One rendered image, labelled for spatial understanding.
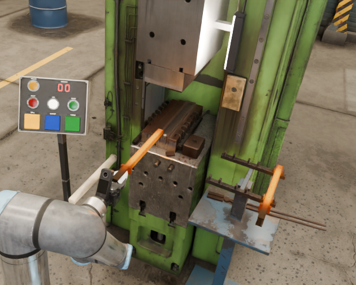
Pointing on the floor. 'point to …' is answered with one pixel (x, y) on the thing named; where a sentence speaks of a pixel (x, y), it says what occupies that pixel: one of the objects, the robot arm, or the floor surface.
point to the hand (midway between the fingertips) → (123, 171)
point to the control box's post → (64, 165)
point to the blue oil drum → (48, 13)
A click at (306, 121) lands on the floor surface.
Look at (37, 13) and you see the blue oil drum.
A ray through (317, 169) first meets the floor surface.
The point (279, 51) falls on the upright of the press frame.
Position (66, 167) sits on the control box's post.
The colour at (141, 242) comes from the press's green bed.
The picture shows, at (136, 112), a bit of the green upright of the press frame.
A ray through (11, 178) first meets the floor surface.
